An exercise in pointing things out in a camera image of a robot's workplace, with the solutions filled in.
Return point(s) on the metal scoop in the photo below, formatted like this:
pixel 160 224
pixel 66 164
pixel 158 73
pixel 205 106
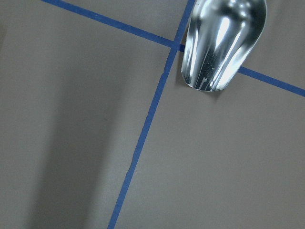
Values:
pixel 220 36

